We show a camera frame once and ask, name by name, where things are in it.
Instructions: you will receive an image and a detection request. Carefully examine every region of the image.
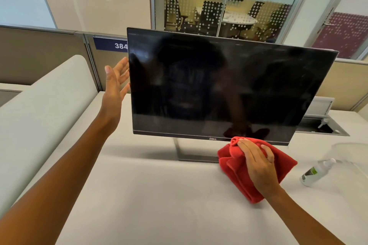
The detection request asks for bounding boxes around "person's right hand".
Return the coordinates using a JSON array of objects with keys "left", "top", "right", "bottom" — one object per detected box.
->
[{"left": 237, "top": 138, "right": 284, "bottom": 198}]

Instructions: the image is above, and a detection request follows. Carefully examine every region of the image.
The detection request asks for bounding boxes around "person's left hand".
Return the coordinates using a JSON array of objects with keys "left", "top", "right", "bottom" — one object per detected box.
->
[{"left": 99, "top": 57, "right": 131, "bottom": 125}]

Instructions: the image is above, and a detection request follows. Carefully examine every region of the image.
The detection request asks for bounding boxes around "red microfibre cloth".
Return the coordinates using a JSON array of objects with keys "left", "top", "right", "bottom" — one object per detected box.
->
[{"left": 217, "top": 136, "right": 298, "bottom": 204}]

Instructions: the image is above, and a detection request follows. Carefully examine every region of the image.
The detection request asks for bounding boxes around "person's right forearm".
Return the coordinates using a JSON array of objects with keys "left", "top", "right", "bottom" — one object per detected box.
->
[{"left": 264, "top": 187, "right": 345, "bottom": 245}]

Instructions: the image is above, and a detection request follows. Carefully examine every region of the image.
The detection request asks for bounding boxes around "person's left forearm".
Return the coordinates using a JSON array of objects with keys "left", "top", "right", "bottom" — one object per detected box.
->
[{"left": 0, "top": 111, "right": 121, "bottom": 245}]

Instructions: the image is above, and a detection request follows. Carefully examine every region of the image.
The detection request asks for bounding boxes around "blue number label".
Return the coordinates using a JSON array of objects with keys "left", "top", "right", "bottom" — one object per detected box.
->
[{"left": 93, "top": 36, "right": 129, "bottom": 53}]

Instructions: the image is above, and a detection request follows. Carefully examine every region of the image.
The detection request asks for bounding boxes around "brown partition panel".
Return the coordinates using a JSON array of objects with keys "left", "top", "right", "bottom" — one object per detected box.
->
[{"left": 0, "top": 25, "right": 131, "bottom": 93}]

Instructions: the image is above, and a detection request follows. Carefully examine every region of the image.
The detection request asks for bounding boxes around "black office chair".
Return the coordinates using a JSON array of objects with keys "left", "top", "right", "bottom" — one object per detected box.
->
[
  {"left": 165, "top": 0, "right": 188, "bottom": 32},
  {"left": 257, "top": 4, "right": 291, "bottom": 43},
  {"left": 198, "top": 1, "right": 225, "bottom": 36},
  {"left": 248, "top": 1, "right": 265, "bottom": 19}
]

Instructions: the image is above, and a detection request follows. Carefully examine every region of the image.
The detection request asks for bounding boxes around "white padded desk divider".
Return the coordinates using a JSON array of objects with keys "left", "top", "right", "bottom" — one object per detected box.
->
[{"left": 0, "top": 54, "right": 99, "bottom": 217}]

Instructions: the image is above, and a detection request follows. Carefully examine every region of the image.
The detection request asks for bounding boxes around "black computer monitor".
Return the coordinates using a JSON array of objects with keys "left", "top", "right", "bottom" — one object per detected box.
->
[{"left": 127, "top": 27, "right": 339, "bottom": 146}]

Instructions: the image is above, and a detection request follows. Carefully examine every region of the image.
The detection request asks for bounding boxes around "grey monitor stand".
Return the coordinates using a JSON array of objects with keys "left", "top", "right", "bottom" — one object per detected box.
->
[{"left": 173, "top": 138, "right": 221, "bottom": 164}]

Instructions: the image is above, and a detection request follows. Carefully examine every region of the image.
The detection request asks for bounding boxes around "white round meeting table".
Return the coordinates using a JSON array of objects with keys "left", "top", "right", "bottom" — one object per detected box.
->
[{"left": 195, "top": 7, "right": 258, "bottom": 38}]

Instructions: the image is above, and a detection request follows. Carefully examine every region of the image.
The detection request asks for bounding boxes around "white spray bottle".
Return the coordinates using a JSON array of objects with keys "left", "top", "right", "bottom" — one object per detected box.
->
[{"left": 299, "top": 158, "right": 336, "bottom": 187}]

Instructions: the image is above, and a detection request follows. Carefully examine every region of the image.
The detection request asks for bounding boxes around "beige partition panel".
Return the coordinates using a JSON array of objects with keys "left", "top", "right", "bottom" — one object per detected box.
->
[{"left": 316, "top": 58, "right": 368, "bottom": 112}]

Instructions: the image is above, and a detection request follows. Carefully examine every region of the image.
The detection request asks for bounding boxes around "glass door with maroon panel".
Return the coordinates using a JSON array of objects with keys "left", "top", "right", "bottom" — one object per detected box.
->
[{"left": 305, "top": 0, "right": 368, "bottom": 60}]

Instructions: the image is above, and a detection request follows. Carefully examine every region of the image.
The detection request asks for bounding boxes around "desk cable box with lid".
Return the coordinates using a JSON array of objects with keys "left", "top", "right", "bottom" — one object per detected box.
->
[{"left": 296, "top": 97, "right": 350, "bottom": 137}]

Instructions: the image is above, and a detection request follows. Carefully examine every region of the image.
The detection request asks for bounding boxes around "silver door handle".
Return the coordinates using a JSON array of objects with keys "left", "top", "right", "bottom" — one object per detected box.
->
[{"left": 323, "top": 12, "right": 336, "bottom": 34}]

